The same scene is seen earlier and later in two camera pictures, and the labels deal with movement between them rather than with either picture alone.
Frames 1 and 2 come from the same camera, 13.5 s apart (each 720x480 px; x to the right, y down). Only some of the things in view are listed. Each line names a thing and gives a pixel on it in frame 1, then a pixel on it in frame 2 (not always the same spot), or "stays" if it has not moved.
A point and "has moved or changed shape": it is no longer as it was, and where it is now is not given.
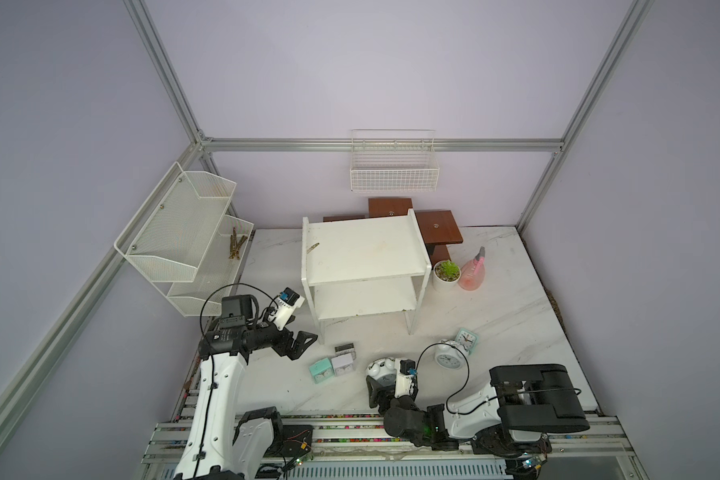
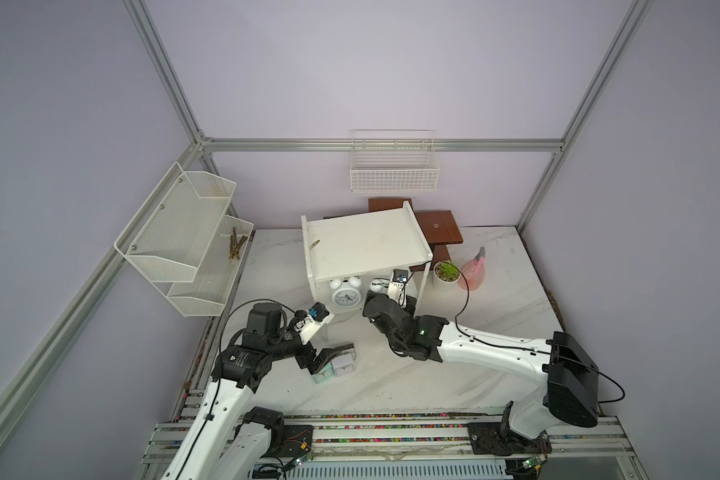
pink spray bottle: x=472 y=274 stays
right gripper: x=375 y=396 → x=411 y=305
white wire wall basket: x=394 y=160 stays
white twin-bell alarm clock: x=381 y=367 → x=347 y=292
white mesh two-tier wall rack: x=184 y=241 stays
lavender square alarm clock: x=342 y=365 stays
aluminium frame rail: x=382 y=145 stays
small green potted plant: x=445 y=275 stays
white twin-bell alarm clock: x=448 y=357 has moved or changed shape
